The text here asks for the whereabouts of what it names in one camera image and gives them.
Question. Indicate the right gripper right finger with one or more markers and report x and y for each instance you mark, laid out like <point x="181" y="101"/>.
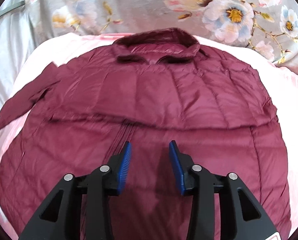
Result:
<point x="241" y="215"/>

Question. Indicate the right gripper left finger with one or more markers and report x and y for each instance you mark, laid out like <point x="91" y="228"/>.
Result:
<point x="59" y="214"/>

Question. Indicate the maroon puffer jacket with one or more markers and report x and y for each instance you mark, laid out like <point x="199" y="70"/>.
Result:
<point x="144" y="119"/>

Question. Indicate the silver satin curtain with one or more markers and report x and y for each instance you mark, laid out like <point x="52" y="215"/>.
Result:
<point x="19" y="36"/>

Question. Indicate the pink bow print blanket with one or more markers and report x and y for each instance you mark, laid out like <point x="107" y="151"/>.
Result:
<point x="289" y="104"/>

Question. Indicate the grey floral bed sheet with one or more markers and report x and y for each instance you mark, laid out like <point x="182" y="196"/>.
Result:
<point x="270" y="27"/>

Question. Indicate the grey metal rail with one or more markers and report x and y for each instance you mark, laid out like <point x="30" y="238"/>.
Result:
<point x="11" y="8"/>

